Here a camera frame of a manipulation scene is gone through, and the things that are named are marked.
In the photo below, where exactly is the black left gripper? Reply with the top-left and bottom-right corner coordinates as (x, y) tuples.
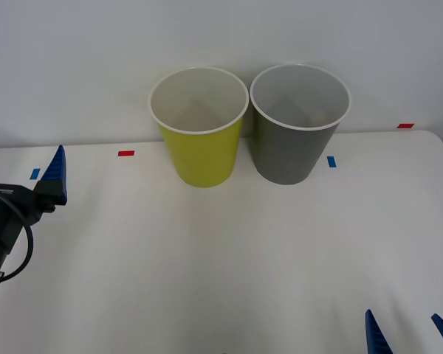
(0, 139), (69, 244)

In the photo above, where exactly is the yellow-green plastic waste bin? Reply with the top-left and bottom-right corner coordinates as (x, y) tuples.
(148, 66), (250, 189)

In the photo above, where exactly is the grey plastic waste bin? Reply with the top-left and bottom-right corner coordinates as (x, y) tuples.
(250, 63), (351, 186)

